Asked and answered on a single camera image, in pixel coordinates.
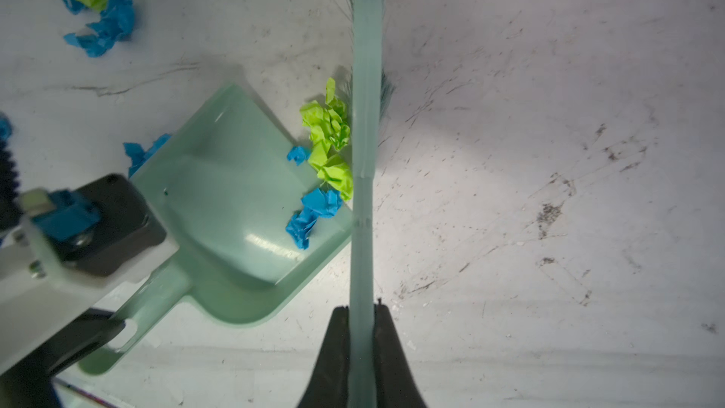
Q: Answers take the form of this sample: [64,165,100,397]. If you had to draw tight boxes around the blue scrap centre left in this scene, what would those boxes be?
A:
[123,133,172,178]

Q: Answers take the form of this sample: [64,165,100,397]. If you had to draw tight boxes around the lime green scrap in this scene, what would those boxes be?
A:
[300,77,354,201]

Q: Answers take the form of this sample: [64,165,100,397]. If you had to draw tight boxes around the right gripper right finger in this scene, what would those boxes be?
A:
[373,301,427,408]

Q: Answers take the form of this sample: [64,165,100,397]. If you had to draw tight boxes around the green plastic dustpan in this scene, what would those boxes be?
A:
[79,83,352,375]

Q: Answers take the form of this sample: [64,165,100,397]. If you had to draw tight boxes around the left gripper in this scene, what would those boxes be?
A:
[1,232,179,408]

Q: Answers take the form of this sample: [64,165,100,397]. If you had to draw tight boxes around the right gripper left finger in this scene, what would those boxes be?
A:
[298,306,350,408]

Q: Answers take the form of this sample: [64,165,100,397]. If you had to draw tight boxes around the blue scrap by brush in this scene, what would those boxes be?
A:
[286,145,312,166]

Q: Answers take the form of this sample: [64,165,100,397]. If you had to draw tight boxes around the blue green scrap cluster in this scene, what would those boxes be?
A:
[62,0,136,59]

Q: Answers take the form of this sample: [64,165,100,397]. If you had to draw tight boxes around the green hand brush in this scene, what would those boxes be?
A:
[347,0,384,407]

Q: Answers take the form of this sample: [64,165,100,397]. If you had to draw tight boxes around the blue scrap near brush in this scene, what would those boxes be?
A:
[285,188,343,250]

